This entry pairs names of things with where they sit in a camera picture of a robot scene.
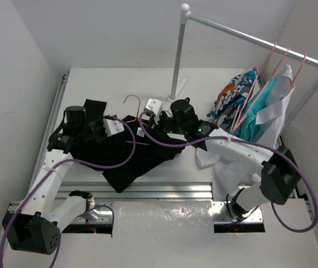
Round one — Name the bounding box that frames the pink hanger under white shirt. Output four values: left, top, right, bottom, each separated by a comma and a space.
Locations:
276, 53, 307, 100

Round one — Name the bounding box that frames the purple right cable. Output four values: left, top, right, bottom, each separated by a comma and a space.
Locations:
138, 110, 318, 233

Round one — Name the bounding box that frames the purple cable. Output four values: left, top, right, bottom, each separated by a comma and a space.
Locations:
138, 110, 318, 233
0, 116, 137, 268

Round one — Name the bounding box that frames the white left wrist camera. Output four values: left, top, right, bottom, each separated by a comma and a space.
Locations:
103, 119, 124, 137

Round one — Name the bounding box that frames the pink hanger under teal shirt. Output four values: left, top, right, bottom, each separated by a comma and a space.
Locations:
230, 44, 291, 134

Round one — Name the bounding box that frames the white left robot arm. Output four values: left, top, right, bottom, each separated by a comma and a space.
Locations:
2, 100, 107, 255

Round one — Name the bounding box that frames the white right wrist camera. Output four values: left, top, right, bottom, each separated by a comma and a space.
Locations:
144, 98, 162, 116

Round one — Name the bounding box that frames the white shirt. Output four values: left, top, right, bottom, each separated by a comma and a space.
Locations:
196, 65, 295, 201

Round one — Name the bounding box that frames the white clothes rack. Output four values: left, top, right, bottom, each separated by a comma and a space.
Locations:
167, 3, 318, 127

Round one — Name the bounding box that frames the white foam board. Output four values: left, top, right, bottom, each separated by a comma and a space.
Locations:
3, 201, 318, 267

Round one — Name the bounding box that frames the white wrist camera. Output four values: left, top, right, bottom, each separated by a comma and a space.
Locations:
103, 119, 124, 137
144, 98, 162, 116

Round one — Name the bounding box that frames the aluminium rail frame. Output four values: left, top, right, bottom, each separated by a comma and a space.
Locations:
0, 71, 316, 268

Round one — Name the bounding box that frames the pink wire hanger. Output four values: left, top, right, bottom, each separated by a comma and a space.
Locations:
123, 94, 149, 146

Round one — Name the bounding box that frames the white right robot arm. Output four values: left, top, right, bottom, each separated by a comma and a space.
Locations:
143, 99, 301, 222

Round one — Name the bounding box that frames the blue orange patterned shirt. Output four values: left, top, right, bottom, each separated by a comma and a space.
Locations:
206, 68, 257, 126

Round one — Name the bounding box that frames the teal shirt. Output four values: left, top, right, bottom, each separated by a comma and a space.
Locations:
233, 77, 277, 141

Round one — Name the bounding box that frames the black shirt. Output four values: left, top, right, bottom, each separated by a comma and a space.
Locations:
65, 99, 183, 193

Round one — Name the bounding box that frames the pink hanger under patterned shirt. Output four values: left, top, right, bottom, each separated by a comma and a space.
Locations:
230, 42, 277, 134

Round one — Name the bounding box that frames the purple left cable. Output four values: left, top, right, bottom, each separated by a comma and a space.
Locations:
0, 116, 137, 268

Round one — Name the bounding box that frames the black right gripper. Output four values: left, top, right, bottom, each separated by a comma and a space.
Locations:
146, 109, 187, 139

